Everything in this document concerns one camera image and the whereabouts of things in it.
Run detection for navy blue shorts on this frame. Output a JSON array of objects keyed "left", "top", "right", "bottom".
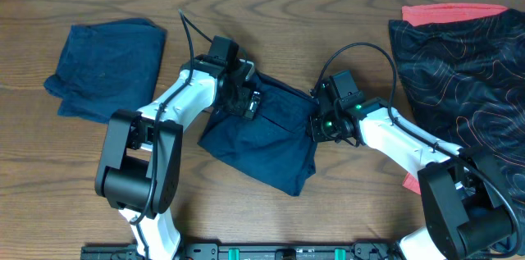
[{"left": 198, "top": 72, "right": 317, "bottom": 196}]

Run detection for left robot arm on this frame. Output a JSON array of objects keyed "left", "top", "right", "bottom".
[{"left": 94, "top": 56, "right": 261, "bottom": 259}]

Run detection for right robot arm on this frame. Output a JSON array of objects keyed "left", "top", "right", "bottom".
[{"left": 309, "top": 94, "right": 524, "bottom": 259}]

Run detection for folded navy shorts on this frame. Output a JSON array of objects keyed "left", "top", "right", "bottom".
[{"left": 43, "top": 18, "right": 167, "bottom": 123}]

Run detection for red coral garment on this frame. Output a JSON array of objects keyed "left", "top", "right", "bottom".
[{"left": 401, "top": 3, "right": 508, "bottom": 26}]

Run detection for black patterned shorts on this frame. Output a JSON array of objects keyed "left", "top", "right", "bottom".
[{"left": 388, "top": 7, "right": 525, "bottom": 253}]

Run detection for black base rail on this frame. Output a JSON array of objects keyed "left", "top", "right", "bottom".
[{"left": 80, "top": 241, "right": 405, "bottom": 260}]

